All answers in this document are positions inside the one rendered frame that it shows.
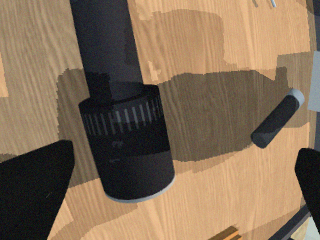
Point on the black flashlight with grey head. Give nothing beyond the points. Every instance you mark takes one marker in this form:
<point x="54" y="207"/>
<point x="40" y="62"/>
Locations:
<point x="277" y="119"/>

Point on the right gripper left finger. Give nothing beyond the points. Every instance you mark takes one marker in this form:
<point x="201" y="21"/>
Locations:
<point x="32" y="189"/>

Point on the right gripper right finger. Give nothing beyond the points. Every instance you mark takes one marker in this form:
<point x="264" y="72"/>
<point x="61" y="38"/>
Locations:
<point x="307" y="170"/>

